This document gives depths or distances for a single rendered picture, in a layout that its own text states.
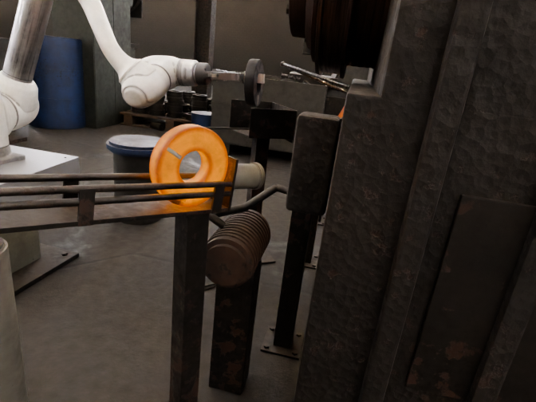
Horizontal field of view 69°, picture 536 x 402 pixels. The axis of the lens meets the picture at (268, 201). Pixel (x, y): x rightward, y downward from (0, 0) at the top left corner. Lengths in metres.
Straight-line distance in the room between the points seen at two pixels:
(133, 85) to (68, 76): 3.23
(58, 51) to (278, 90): 2.16
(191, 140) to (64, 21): 4.06
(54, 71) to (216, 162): 3.78
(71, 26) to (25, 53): 2.91
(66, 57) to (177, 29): 8.03
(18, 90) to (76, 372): 1.05
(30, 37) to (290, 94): 2.31
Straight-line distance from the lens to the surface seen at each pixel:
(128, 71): 1.34
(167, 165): 0.71
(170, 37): 12.38
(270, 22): 11.48
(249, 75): 1.32
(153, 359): 1.36
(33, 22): 1.76
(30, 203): 0.63
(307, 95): 3.57
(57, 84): 4.49
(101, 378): 1.32
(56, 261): 1.88
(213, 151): 0.76
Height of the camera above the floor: 0.91
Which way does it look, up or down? 20 degrees down
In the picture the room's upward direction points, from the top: 7 degrees clockwise
